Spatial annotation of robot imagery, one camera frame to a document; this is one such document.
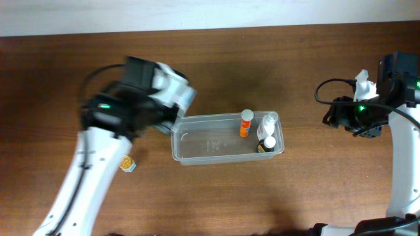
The small jar yellow lid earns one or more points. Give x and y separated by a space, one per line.
127 164

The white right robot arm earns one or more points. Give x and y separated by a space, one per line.
402 116

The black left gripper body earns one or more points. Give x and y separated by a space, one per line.
167 121

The clear capped spray bottle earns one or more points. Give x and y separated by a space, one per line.
267 125

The orange tablet tube white cap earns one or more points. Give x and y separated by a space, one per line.
246 119

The clear plastic container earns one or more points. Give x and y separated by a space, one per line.
214 139

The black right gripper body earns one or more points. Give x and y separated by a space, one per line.
336 113

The dark bottle white cap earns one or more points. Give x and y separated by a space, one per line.
266 145

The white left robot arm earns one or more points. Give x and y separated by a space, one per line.
110 122

